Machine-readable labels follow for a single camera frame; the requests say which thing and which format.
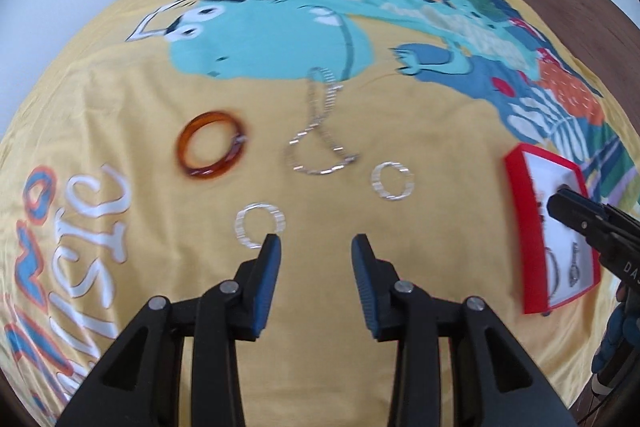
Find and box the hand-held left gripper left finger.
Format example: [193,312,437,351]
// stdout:
[57,233,283,427]

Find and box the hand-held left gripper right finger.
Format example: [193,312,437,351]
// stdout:
[351,234,576,427]

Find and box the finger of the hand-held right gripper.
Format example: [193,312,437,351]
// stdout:
[546,188,608,254]

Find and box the red jewelry box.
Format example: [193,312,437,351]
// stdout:
[504,144,603,315]

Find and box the silver twisted bangle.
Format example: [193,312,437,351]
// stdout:
[234,203,287,250]
[370,161,416,202]

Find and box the amber bangle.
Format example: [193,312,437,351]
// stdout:
[175,111,249,180]

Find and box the silver chain necklace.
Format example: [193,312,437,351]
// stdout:
[284,66,362,178]

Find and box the person's right hand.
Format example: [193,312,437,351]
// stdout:
[591,281,635,375]

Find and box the silver wristwatch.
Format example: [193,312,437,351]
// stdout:
[566,243,584,289]

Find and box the thin silver bangle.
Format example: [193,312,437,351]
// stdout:
[546,247,564,304]

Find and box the yellow printed blanket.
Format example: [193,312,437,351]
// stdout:
[0,0,633,427]

